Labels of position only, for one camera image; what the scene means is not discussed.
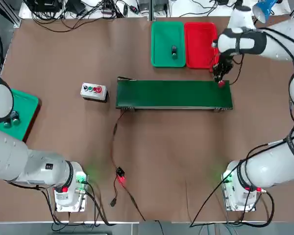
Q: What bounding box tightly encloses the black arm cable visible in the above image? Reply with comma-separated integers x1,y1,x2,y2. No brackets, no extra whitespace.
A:
190,138,294,229
39,181,117,227

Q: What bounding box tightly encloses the black finned electronics box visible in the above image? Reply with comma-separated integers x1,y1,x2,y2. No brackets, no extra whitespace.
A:
139,0,168,14

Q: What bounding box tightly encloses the aluminium frame post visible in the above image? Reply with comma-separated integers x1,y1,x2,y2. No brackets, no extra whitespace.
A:
148,0,157,22

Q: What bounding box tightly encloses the grey push button control box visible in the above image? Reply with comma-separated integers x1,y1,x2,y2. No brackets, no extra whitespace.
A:
80,82,109,104

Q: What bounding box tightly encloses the black cable with plug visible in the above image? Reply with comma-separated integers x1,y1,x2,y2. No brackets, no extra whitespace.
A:
110,182,121,207

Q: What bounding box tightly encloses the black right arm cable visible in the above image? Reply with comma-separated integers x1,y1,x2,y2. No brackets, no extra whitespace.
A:
190,138,294,229

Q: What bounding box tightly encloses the green conveyor belt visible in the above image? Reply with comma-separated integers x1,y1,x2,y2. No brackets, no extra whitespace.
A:
115,76,234,113

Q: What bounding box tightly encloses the thin black cable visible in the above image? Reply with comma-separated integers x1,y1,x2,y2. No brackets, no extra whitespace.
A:
122,182,147,221

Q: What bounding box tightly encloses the red plastic tray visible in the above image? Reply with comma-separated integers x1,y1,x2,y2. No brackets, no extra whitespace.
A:
184,22,222,70

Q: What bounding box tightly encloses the red and black wire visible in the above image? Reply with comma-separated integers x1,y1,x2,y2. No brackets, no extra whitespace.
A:
109,111,125,170

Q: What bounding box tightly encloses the green plastic tray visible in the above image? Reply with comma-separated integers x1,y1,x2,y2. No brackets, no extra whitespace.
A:
0,88,41,143
150,21,187,69

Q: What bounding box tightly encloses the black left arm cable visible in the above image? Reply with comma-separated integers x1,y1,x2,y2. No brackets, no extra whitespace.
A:
39,181,117,227

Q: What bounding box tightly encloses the small black power module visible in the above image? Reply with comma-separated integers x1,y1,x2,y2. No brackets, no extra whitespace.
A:
115,166,127,184

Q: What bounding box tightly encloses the black mini computer box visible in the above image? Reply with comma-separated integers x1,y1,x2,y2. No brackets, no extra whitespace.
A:
29,0,62,13

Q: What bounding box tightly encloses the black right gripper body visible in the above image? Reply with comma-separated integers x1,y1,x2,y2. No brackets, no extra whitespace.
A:
217,51,235,71

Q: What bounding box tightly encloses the blue desk lamp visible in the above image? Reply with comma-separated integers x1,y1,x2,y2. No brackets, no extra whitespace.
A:
252,0,278,24

